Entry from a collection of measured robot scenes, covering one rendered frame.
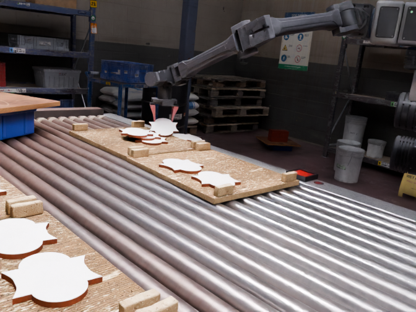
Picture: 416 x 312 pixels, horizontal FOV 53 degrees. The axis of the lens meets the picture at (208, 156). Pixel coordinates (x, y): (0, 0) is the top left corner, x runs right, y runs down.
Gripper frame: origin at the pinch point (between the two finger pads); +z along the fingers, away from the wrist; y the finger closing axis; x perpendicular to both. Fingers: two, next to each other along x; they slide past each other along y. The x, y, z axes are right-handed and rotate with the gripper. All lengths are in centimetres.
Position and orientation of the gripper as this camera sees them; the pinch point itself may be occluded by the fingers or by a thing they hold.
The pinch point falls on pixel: (163, 120)
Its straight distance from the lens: 177.4
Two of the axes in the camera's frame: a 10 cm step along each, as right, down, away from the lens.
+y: 9.8, 0.3, 2.0
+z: -0.7, 9.7, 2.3
